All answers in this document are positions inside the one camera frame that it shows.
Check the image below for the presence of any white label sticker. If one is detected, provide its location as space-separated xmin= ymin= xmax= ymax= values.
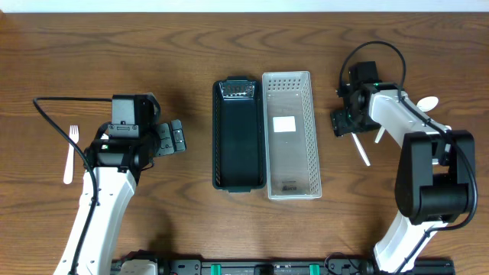
xmin=272 ymin=116 xmax=296 ymax=133

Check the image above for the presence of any clear plastic basket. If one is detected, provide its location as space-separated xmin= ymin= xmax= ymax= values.
xmin=262 ymin=71 xmax=322 ymax=200

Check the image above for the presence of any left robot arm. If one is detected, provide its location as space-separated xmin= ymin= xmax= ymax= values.
xmin=55 ymin=93 xmax=186 ymax=274

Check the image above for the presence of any white plastic fork far left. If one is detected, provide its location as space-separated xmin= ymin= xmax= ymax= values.
xmin=63 ymin=125 xmax=79 ymax=184

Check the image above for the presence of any black plastic basket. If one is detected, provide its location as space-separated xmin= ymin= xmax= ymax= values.
xmin=212 ymin=76 xmax=267 ymax=193

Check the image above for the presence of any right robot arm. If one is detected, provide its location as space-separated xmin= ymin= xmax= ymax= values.
xmin=331 ymin=61 xmax=477 ymax=274

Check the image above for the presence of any white plastic spoon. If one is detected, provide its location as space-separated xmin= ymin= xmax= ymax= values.
xmin=416 ymin=95 xmax=439 ymax=112
xmin=351 ymin=133 xmax=371 ymax=167
xmin=374 ymin=127 xmax=385 ymax=144

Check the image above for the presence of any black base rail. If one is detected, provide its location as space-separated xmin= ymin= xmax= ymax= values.
xmin=110 ymin=250 xmax=455 ymax=275

